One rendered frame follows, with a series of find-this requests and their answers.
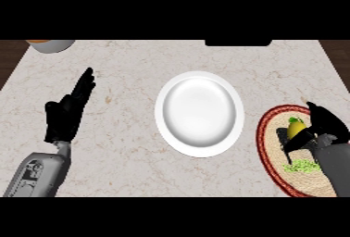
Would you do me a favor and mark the round woven red-rimmed placemat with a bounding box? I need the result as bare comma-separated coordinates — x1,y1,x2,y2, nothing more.
254,104,340,198

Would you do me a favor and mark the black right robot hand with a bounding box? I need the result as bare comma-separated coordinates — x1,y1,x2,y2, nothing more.
281,101,350,154

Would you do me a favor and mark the black appliance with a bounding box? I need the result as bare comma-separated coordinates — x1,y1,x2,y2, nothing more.
204,39,273,48

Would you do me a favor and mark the white bowl with orange content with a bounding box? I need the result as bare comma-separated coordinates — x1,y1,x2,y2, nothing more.
25,39,77,55

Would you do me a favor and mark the white oval plate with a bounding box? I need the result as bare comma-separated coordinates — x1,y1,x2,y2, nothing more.
154,70,247,158

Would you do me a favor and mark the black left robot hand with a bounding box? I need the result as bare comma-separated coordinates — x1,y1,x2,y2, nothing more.
43,67,98,144

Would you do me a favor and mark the yellow lemon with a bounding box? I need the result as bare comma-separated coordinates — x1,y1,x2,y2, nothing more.
285,117,309,141

